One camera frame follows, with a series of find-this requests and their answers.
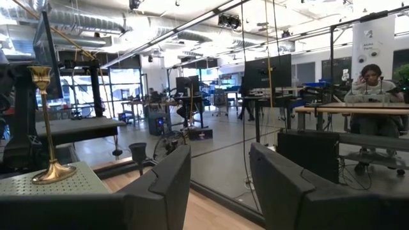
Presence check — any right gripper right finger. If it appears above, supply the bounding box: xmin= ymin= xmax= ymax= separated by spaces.
xmin=249 ymin=142 xmax=409 ymax=230

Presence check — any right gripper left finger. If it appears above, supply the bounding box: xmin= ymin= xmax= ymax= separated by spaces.
xmin=0 ymin=145 xmax=192 ymax=230

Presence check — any gold candlestick holder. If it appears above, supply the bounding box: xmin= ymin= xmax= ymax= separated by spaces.
xmin=27 ymin=66 xmax=77 ymax=185

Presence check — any black computer case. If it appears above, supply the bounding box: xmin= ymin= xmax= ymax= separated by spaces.
xmin=276 ymin=130 xmax=340 ymax=185

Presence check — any black floor fan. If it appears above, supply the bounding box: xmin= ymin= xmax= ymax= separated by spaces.
xmin=152 ymin=130 xmax=187 ymax=162

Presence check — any black computer tower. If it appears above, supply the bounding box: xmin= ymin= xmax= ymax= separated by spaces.
xmin=147 ymin=111 xmax=167 ymax=136

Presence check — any black floor box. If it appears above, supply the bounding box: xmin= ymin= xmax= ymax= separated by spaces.
xmin=188 ymin=127 xmax=213 ymax=141

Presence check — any pale green perforated metal stand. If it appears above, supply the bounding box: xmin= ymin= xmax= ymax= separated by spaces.
xmin=0 ymin=161 xmax=111 ymax=196

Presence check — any black workbench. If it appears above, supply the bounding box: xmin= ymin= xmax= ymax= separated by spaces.
xmin=35 ymin=116 xmax=127 ymax=146

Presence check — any wooden table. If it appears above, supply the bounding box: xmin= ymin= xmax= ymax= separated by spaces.
xmin=293 ymin=102 xmax=409 ymax=132

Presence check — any grey office chair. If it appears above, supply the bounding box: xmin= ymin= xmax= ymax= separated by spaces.
xmin=212 ymin=88 xmax=228 ymax=116

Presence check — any black computer monitor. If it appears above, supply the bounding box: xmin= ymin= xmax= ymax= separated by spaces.
xmin=175 ymin=75 xmax=201 ymax=96
xmin=33 ymin=11 xmax=64 ymax=100
xmin=243 ymin=53 xmax=293 ymax=91

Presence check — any person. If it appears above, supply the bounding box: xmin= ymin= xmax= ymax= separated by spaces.
xmin=344 ymin=63 xmax=406 ymax=175

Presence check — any green potted plant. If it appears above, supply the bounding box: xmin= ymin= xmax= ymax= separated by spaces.
xmin=392 ymin=63 xmax=409 ymax=93

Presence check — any white pillar with dome cameras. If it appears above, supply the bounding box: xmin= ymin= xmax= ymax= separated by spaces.
xmin=351 ymin=15 xmax=396 ymax=81

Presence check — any black hanging camera unit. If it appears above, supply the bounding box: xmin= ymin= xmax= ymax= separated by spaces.
xmin=218 ymin=13 xmax=242 ymax=30

